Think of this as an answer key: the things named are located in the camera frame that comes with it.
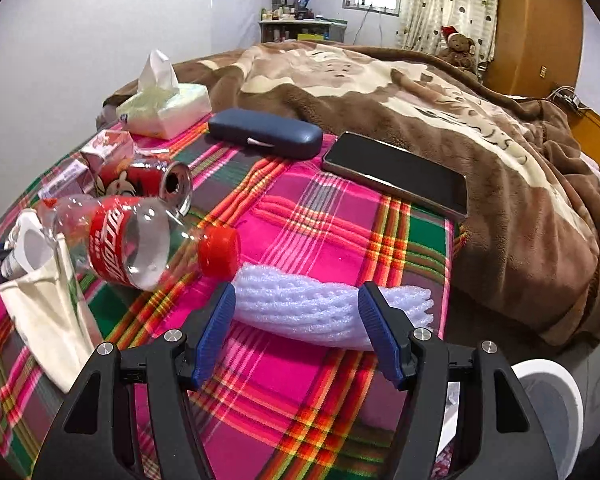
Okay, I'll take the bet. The patterned curtain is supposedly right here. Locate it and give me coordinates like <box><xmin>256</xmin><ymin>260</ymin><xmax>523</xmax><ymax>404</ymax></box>
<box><xmin>396</xmin><ymin>0</ymin><xmax>501</xmax><ymax>61</ymax></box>

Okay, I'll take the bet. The orange wooden headboard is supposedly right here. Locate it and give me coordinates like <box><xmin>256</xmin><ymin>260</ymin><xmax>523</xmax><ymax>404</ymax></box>
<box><xmin>565</xmin><ymin>105</ymin><xmax>600</xmax><ymax>186</ymax></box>

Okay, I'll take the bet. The white trash bin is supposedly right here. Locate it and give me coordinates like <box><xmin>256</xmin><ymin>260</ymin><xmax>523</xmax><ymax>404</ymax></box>
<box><xmin>510</xmin><ymin>358</ymin><xmax>586</xmax><ymax>480</ymax></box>

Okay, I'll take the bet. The clear plastic bottle red label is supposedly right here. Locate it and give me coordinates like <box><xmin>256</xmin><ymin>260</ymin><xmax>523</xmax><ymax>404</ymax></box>
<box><xmin>37</xmin><ymin>195</ymin><xmax>242</xmax><ymax>292</ymax></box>

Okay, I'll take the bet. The white cable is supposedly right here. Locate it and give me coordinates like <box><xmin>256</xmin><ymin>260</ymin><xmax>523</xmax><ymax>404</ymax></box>
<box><xmin>550</xmin><ymin>85</ymin><xmax>581</xmax><ymax>108</ymax></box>

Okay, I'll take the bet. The white foam net sleeve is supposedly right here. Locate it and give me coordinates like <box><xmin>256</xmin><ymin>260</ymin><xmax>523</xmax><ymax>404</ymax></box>
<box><xmin>232</xmin><ymin>262</ymin><xmax>437</xmax><ymax>351</ymax></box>

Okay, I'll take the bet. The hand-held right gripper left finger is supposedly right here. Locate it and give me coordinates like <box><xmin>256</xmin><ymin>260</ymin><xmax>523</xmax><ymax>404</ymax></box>
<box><xmin>32</xmin><ymin>282</ymin><xmax>237</xmax><ymax>480</ymax></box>

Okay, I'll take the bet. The brown fleece blanket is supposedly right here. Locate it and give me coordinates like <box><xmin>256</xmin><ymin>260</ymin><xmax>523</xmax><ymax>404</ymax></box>
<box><xmin>102</xmin><ymin>42</ymin><xmax>600</xmax><ymax>348</ymax></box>

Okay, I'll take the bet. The cluttered shelf unit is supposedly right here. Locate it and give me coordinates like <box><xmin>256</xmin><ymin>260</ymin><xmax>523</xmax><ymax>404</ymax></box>
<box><xmin>257</xmin><ymin>10</ymin><xmax>348</xmax><ymax>43</ymax></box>

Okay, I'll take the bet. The black smartphone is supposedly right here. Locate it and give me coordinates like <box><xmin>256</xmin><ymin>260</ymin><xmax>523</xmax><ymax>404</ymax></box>
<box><xmin>321</xmin><ymin>131</ymin><xmax>469</xmax><ymax>221</ymax></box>

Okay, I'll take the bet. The brown teddy bear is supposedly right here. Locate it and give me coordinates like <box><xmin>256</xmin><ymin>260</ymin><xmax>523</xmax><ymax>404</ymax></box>
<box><xmin>437</xmin><ymin>25</ymin><xmax>481</xmax><ymax>73</ymax></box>

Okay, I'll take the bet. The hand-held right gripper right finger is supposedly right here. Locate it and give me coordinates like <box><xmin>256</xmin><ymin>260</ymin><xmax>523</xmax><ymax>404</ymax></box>
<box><xmin>357</xmin><ymin>282</ymin><xmax>576</xmax><ymax>480</ymax></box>

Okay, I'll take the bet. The soft tissue pack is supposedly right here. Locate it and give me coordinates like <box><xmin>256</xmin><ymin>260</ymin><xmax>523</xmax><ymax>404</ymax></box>
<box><xmin>115</xmin><ymin>50</ymin><xmax>213</xmax><ymax>141</ymax></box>

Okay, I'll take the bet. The pink drink carton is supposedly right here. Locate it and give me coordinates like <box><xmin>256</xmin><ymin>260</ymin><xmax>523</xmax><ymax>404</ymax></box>
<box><xmin>39</xmin><ymin>129</ymin><xmax>137</xmax><ymax>200</ymax></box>

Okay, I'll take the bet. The red drink can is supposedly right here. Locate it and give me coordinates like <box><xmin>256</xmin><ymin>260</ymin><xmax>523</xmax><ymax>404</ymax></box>
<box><xmin>94</xmin><ymin>160</ymin><xmax>195</xmax><ymax>221</ymax></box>

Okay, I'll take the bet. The wooden wardrobe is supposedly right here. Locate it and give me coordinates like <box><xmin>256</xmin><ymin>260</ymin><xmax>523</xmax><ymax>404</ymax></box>
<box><xmin>482</xmin><ymin>0</ymin><xmax>598</xmax><ymax>98</ymax></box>

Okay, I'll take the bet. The navy glasses case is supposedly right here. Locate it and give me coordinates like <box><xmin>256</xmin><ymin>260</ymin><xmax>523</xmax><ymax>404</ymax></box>
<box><xmin>207</xmin><ymin>108</ymin><xmax>325</xmax><ymax>160</ymax></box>

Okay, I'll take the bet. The pink plaid bed sheet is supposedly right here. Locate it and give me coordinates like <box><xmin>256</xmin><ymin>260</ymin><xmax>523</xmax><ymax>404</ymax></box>
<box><xmin>0</xmin><ymin>115</ymin><xmax>468</xmax><ymax>480</ymax></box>

